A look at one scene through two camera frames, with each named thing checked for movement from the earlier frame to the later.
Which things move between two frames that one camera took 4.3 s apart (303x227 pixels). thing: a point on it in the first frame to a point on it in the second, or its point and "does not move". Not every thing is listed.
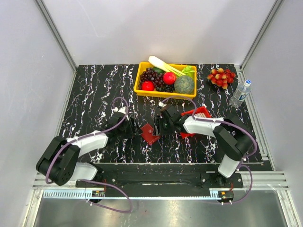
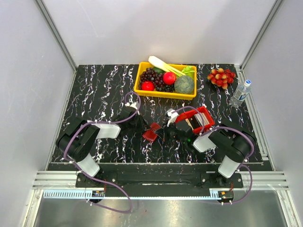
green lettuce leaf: [188, 71] does not move
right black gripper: [160, 119] to [166, 129]
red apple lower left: [147, 85] does not move
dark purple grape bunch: [149, 74] does not move
